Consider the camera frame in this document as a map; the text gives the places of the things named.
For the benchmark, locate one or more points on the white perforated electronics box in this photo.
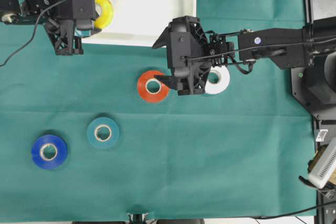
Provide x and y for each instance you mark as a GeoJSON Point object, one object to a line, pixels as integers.
{"type": "Point", "coordinates": [324, 167]}

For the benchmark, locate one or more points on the green table cloth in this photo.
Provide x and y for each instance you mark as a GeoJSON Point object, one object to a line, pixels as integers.
{"type": "Point", "coordinates": [238, 153]}

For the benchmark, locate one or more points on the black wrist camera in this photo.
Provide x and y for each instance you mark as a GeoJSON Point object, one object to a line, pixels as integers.
{"type": "Point", "coordinates": [83, 12]}
{"type": "Point", "coordinates": [185, 39]}

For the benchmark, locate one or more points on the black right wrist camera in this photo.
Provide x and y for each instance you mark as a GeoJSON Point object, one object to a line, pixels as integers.
{"type": "Point", "coordinates": [185, 39]}

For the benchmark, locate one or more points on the blue tape roll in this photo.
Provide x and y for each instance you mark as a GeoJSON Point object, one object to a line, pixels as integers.
{"type": "Point", "coordinates": [49, 152]}

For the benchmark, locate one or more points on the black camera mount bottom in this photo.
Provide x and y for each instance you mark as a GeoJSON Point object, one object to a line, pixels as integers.
{"type": "Point", "coordinates": [137, 218]}

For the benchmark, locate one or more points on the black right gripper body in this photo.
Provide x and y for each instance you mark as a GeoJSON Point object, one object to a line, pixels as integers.
{"type": "Point", "coordinates": [201, 66]}

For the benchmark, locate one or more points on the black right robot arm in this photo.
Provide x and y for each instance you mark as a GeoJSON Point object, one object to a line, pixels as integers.
{"type": "Point", "coordinates": [287, 48]}

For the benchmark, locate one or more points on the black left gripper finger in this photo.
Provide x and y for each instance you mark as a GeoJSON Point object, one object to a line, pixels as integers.
{"type": "Point", "coordinates": [79, 32]}

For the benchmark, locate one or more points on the white tape roll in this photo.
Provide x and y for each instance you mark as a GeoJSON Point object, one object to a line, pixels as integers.
{"type": "Point", "coordinates": [222, 83]}

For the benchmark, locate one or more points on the teal tape roll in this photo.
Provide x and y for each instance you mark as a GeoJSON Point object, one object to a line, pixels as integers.
{"type": "Point", "coordinates": [103, 133]}

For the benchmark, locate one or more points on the white plastic tray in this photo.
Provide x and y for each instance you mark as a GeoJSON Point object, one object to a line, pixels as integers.
{"type": "Point", "coordinates": [140, 22]}

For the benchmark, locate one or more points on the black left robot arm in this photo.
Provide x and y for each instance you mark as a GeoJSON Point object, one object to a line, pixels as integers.
{"type": "Point", "coordinates": [27, 12]}

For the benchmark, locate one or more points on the red tape roll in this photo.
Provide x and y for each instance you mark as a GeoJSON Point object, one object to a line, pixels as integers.
{"type": "Point", "coordinates": [151, 89]}

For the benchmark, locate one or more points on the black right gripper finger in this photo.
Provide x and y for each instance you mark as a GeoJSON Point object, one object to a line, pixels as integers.
{"type": "Point", "coordinates": [172, 82]}
{"type": "Point", "coordinates": [163, 40]}

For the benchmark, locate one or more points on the yellow tape roll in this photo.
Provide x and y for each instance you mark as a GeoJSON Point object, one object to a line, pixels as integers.
{"type": "Point", "coordinates": [106, 16]}

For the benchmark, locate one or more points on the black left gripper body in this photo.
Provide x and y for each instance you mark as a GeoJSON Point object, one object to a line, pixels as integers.
{"type": "Point", "coordinates": [60, 28]}

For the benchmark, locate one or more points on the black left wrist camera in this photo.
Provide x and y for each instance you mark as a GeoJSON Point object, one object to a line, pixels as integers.
{"type": "Point", "coordinates": [83, 12]}

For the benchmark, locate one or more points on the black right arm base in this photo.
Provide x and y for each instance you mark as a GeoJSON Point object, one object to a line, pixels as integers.
{"type": "Point", "coordinates": [314, 87]}

